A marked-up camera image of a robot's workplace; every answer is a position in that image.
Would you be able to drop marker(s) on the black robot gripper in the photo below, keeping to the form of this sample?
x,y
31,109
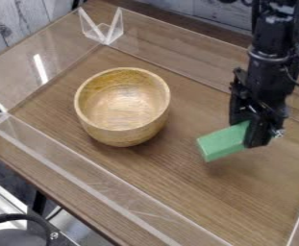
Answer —
x,y
259,91

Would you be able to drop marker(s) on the green rectangular block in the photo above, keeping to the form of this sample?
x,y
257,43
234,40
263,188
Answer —
x,y
223,142

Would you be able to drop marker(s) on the clear acrylic tray walls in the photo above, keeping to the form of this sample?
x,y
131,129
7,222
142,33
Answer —
x,y
154,194

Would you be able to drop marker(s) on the black table leg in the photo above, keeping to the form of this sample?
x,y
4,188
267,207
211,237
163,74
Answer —
x,y
39,203

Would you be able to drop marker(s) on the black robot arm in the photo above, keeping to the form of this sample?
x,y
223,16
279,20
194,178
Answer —
x,y
274,26

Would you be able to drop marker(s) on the metal bracket with screw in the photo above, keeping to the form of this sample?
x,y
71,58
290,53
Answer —
x,y
58,237

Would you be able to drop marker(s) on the light brown wooden bowl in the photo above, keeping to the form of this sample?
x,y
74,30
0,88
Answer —
x,y
122,105

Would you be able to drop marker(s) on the clear acrylic corner bracket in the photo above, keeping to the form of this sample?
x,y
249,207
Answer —
x,y
103,33

